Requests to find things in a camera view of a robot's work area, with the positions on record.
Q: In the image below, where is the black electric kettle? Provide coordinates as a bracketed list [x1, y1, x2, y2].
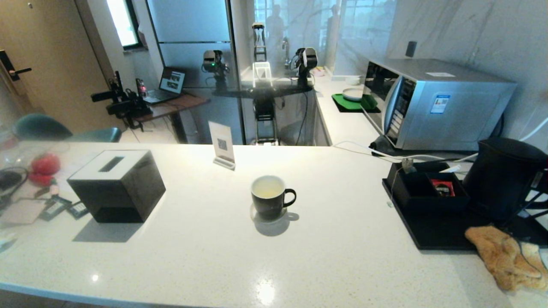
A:
[462, 137, 548, 221]

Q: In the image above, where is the robot behind glass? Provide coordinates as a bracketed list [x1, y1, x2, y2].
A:
[202, 24, 319, 146]

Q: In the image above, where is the QR code sign stand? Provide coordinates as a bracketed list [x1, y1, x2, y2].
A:
[208, 121, 237, 171]

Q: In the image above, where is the black ceramic mug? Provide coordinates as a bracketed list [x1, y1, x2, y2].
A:
[251, 175, 297, 221]

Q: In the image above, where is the wooden table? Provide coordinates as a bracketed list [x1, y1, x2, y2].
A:
[136, 93, 210, 144]

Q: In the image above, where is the open laptop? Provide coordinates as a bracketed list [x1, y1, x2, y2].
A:
[143, 68, 187, 105]

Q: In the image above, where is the silver refrigerator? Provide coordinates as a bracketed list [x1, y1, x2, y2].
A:
[146, 0, 244, 146]

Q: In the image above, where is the black organizer box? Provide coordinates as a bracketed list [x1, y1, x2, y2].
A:
[387, 163, 470, 214]

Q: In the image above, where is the black tissue box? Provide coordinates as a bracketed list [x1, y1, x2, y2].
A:
[68, 150, 167, 224]

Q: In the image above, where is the red coffee sachet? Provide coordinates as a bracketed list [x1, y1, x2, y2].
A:
[430, 179, 456, 198]

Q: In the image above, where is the silver microwave oven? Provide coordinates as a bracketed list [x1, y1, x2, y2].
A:
[362, 59, 517, 152]

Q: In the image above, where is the black serving tray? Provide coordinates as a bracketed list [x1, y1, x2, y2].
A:
[381, 163, 548, 251]

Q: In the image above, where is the bright window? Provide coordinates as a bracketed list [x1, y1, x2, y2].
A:
[106, 0, 140, 52]

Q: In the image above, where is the dark card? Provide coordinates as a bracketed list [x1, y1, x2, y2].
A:
[39, 197, 72, 221]
[68, 201, 89, 219]

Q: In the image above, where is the red plush toy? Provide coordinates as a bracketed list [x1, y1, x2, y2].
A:
[29, 153, 62, 187]

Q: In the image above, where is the wooden door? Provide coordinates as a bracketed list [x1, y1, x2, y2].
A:
[0, 0, 127, 142]

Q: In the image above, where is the teal chair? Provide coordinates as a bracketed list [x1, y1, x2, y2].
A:
[12, 113, 122, 144]

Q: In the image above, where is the orange cloth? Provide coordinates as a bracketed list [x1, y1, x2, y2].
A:
[465, 226, 548, 293]

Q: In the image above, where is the pale paper card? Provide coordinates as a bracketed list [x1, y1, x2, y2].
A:
[0, 199, 45, 225]

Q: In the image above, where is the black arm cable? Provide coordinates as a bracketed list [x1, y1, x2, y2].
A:
[504, 170, 548, 227]

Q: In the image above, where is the black door handle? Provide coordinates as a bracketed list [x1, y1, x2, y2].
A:
[0, 50, 33, 83]

